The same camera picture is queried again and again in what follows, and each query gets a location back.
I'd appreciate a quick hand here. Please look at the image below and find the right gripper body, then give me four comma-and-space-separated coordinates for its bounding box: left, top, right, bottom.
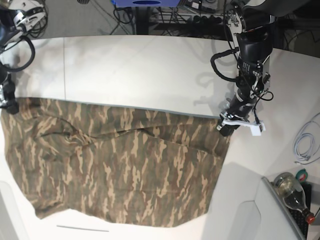
0, 82, 9, 105

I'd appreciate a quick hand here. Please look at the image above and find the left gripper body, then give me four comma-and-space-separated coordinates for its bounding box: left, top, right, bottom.
226, 92, 258, 122

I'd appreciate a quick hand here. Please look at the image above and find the camouflage t-shirt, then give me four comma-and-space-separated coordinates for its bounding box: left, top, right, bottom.
0, 98, 230, 228

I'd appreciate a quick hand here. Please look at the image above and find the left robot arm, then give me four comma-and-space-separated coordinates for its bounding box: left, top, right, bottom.
210, 0, 307, 137

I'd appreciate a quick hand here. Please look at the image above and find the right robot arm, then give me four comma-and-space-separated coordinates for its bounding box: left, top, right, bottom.
0, 0, 49, 115

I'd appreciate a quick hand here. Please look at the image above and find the clear glass bottle red cap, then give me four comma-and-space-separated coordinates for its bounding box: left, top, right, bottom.
273, 172, 316, 225

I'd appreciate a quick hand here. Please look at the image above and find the green tape roll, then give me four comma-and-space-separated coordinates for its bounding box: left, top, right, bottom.
295, 168, 309, 183

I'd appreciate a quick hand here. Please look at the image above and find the black power strip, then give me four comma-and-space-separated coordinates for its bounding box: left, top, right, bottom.
192, 15, 223, 25

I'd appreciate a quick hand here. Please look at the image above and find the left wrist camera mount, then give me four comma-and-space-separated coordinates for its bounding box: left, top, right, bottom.
221, 115, 266, 137

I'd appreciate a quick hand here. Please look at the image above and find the light blue coiled cable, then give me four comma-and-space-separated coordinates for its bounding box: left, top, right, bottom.
292, 119, 320, 165

